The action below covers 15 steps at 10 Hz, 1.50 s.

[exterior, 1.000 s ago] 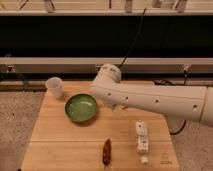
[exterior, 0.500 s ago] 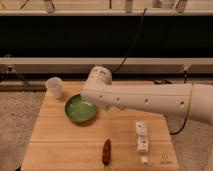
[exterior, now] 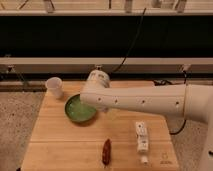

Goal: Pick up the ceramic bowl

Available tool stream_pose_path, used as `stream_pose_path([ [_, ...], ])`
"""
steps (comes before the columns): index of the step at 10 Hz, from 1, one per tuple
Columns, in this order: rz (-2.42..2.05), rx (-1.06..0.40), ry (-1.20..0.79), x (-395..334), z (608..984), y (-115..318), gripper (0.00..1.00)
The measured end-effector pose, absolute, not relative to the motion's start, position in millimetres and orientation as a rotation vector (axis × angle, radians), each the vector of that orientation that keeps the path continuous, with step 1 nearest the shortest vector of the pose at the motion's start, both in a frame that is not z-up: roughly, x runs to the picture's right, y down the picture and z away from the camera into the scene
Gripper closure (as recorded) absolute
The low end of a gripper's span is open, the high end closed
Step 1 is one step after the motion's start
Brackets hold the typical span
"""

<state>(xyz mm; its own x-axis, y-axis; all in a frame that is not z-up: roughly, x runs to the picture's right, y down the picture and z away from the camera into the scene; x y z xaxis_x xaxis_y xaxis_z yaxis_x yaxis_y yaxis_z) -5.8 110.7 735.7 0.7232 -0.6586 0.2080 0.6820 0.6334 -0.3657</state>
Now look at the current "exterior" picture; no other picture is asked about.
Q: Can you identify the green ceramic bowl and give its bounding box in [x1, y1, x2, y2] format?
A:
[65, 94, 97, 123]

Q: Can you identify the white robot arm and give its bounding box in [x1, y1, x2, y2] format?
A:
[80, 70, 213, 171]

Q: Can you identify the white plastic cup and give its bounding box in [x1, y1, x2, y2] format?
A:
[45, 77, 63, 99]

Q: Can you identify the white tube with cap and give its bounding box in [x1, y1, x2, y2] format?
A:
[135, 122, 149, 164]

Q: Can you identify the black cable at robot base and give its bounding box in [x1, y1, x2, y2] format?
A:
[153, 79, 188, 136]

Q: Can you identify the black hanging cable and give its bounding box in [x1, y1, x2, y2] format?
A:
[110, 7, 148, 74]

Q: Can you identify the white wall rail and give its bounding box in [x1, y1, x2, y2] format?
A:
[0, 57, 213, 74]

